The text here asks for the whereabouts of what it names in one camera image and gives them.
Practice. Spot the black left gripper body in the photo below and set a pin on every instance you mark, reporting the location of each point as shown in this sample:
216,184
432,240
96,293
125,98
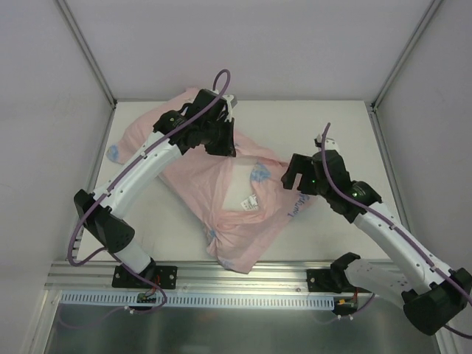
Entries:
224,139

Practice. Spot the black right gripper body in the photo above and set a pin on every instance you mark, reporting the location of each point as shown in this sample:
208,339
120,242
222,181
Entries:
302,174

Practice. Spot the blue and pink printed pillowcase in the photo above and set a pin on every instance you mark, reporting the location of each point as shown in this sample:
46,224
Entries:
237,237

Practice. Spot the white pillow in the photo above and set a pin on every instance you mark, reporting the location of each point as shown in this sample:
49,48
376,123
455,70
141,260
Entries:
239,184

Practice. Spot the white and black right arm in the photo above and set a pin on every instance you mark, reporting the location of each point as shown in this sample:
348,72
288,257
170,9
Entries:
429,291

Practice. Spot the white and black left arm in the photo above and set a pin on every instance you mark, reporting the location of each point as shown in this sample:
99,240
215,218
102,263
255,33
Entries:
206,121

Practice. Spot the shiny metal front plate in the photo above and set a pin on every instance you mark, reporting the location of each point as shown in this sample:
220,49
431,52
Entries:
381,328

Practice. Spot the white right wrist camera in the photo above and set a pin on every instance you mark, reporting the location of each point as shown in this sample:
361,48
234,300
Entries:
328,144

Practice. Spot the right aluminium corner post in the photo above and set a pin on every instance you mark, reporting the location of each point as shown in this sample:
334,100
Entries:
422,25

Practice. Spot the aluminium corner post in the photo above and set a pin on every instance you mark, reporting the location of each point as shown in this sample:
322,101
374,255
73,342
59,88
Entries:
422,25
83,45

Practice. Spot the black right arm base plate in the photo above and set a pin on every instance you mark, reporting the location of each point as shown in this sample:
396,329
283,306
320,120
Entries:
329,281

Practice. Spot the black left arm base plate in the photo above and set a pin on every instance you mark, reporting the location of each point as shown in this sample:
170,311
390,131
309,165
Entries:
164,276

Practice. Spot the left aluminium corner post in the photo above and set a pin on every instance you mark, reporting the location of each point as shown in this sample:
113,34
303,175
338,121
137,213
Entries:
83,45

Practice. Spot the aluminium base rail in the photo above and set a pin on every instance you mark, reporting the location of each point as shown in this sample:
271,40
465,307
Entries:
207,277

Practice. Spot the white slotted cable duct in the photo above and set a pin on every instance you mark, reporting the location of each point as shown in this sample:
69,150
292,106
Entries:
189,300

